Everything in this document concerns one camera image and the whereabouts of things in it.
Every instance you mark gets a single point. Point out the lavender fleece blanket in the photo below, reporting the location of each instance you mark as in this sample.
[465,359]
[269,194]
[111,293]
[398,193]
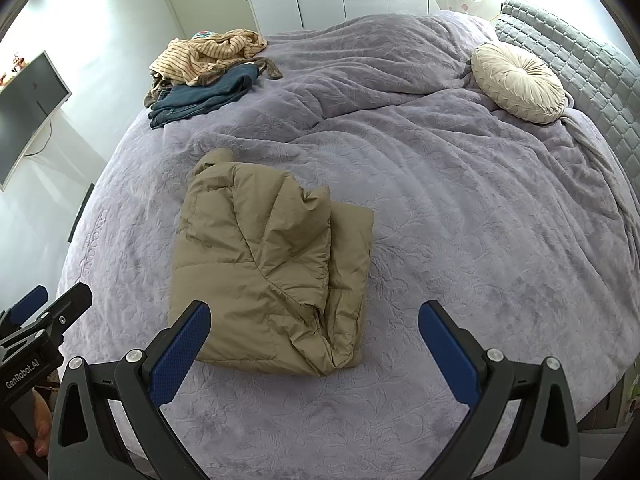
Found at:
[450,210]

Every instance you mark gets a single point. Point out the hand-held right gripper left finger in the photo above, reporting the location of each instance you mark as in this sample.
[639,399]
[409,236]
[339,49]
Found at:
[180,355]

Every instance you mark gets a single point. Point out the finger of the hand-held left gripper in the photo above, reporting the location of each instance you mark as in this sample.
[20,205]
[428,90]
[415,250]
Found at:
[70,307]
[30,305]

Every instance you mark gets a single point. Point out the wall-mounted monitor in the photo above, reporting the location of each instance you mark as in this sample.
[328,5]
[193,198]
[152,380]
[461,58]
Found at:
[30,105]

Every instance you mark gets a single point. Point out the folded blue jeans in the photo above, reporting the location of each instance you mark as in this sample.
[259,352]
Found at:
[210,92]

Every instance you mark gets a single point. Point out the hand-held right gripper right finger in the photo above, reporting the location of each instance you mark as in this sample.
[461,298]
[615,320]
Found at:
[450,355]

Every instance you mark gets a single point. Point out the teal patterned garment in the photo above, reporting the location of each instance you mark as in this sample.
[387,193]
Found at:
[202,35]

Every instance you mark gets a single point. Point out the person's left hand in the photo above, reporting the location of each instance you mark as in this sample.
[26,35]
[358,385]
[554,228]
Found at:
[42,425]

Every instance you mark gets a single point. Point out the grey quilted headboard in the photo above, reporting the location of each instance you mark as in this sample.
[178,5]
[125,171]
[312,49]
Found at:
[590,70]

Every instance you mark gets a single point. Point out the round cream pleated pillow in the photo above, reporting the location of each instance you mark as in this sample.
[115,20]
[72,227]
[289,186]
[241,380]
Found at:
[520,80]

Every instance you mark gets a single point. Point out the khaki puffer jacket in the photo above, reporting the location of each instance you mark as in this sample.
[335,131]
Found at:
[260,260]

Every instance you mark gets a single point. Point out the beige striped garment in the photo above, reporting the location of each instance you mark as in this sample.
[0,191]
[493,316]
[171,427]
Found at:
[200,57]

